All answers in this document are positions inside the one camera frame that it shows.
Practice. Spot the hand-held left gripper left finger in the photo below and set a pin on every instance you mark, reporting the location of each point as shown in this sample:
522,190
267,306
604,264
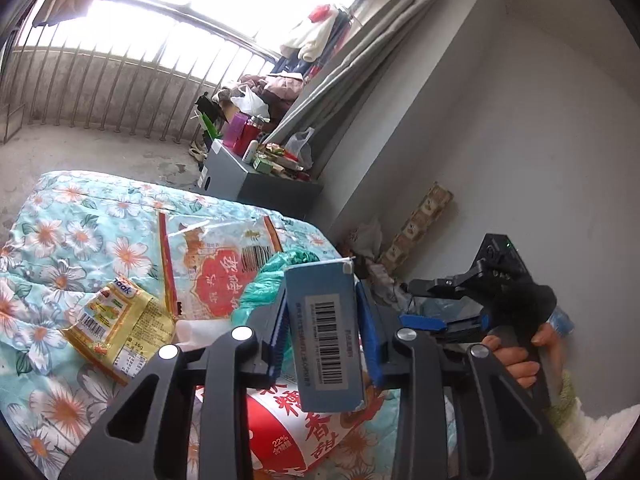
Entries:
276,332

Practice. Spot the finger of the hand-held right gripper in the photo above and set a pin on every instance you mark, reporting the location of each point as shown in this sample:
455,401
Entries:
435,286
422,322

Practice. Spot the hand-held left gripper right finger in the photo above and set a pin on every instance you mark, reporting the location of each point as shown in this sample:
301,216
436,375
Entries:
370,342

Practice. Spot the small blue white carton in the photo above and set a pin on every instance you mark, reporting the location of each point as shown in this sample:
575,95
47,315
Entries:
325,340

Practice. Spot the red white snack bag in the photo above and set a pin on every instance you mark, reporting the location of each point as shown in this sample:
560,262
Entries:
280,425

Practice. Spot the person's right forearm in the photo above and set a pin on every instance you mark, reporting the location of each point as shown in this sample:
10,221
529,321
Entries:
600,435

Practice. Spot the person's right hand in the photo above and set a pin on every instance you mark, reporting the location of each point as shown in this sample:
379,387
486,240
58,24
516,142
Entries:
512,365

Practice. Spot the green plastic bag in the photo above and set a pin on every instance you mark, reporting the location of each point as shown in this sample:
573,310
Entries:
260,280

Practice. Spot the patterned cardboard strip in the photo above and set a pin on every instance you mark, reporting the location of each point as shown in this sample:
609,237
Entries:
417,225

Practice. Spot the clear plastic bottle blue label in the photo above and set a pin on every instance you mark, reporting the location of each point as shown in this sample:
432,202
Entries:
561,321

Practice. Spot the clear plastic bag red print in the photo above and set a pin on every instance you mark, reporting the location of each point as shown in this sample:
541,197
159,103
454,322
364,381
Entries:
215,280

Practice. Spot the white plastic bag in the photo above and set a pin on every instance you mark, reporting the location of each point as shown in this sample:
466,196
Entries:
365,240
300,150
250,105

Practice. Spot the grey cabinet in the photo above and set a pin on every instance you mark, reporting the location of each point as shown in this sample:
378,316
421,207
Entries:
235,180

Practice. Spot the yellow snack packet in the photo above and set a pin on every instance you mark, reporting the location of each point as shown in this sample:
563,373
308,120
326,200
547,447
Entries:
115,325

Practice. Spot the pile of snack boxes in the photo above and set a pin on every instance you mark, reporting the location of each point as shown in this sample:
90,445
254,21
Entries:
277,160

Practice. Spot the red box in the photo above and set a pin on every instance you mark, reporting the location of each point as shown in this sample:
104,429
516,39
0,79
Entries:
247,140

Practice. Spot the floral blanket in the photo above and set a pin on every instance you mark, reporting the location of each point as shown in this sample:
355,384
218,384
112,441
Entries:
75,230

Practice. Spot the pile of clothes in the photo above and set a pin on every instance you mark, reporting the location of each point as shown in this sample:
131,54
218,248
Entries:
280,87

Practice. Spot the grey curtain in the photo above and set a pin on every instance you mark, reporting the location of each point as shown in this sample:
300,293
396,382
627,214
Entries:
380,45

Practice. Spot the white hanging garment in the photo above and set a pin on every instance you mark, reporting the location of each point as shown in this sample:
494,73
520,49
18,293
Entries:
310,35

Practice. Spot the metal window railing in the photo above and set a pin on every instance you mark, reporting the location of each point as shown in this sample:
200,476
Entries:
125,95

